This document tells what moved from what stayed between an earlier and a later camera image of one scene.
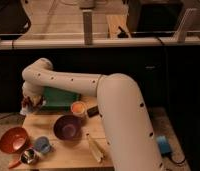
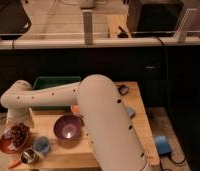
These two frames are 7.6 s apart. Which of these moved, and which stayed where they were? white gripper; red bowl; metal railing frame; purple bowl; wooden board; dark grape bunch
Moved: white gripper; dark grape bunch
Stayed: wooden board; purple bowl; metal railing frame; red bowl
